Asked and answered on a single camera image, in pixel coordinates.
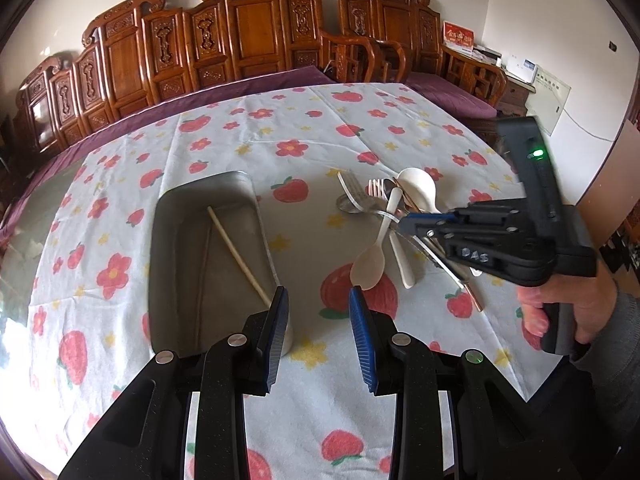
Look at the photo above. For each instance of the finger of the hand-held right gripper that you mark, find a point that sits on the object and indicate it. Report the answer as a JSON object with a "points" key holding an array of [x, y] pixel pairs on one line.
{"points": [[470, 245], [430, 218]]}

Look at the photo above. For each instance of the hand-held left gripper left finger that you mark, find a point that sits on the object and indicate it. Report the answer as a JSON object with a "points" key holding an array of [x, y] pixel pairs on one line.
{"points": [[279, 330]]}

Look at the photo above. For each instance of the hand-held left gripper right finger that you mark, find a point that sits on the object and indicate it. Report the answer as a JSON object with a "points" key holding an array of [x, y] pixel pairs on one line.
{"points": [[360, 340]]}

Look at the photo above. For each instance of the silver metal utensil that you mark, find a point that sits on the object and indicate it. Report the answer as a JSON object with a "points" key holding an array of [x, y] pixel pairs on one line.
{"points": [[452, 272]]}

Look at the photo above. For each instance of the white plastic spoon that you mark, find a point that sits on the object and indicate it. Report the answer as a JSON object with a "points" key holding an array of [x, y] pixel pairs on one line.
{"points": [[401, 260]]}

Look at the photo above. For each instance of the rose gold spoon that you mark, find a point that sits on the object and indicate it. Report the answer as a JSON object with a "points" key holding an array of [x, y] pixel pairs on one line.
{"points": [[388, 188]]}

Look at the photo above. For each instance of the rose gold fork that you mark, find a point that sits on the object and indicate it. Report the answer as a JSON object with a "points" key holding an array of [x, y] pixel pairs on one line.
{"points": [[373, 187]]}

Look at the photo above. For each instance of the metal tray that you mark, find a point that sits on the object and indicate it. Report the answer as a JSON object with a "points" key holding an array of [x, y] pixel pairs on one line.
{"points": [[220, 300]]}

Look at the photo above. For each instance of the beige plastic spoon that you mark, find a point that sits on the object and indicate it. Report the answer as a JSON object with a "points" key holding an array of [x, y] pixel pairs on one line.
{"points": [[367, 267]]}

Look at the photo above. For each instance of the light wooden chopstick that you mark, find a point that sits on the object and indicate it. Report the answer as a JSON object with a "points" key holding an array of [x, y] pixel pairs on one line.
{"points": [[235, 250]]}

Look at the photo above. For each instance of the person's right forearm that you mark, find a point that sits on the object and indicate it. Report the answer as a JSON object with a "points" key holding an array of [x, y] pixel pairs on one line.
{"points": [[615, 375]]}

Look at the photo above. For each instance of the person's right hand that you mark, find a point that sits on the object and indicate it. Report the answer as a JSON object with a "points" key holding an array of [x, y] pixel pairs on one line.
{"points": [[592, 310]]}

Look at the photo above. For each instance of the brown board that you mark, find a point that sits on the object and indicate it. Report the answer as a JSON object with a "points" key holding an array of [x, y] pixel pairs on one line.
{"points": [[625, 160]]}

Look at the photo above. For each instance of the wooden side table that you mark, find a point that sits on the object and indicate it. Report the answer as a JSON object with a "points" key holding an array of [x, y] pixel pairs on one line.
{"points": [[515, 95]]}

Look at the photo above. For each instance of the white box device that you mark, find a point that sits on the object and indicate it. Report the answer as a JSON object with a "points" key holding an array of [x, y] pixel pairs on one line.
{"points": [[525, 67]]}

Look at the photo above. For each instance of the strawberry print tablecloth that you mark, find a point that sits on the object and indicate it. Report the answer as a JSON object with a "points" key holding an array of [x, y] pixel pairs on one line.
{"points": [[320, 170]]}

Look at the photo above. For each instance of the purple armchair cushion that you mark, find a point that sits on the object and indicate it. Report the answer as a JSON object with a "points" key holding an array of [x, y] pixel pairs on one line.
{"points": [[450, 92]]}

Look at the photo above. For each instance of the red box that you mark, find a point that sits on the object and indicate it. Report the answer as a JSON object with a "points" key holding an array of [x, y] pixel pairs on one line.
{"points": [[458, 37]]}

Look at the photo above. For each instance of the long purple sofa cushion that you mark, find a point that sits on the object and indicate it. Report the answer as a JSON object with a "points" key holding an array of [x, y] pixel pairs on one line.
{"points": [[280, 80]]}

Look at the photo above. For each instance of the carved wooden armchair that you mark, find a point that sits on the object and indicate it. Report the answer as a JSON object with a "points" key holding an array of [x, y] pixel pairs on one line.
{"points": [[390, 5]]}

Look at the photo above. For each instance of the person's dark clothing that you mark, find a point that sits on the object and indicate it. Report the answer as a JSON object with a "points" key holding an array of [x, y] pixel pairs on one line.
{"points": [[600, 450]]}

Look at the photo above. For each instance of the carved wooden sofa bench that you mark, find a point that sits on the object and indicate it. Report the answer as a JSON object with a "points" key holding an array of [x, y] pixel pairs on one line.
{"points": [[250, 25]]}

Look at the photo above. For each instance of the white wall panel box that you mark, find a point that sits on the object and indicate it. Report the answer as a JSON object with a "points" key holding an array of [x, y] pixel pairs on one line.
{"points": [[550, 100]]}

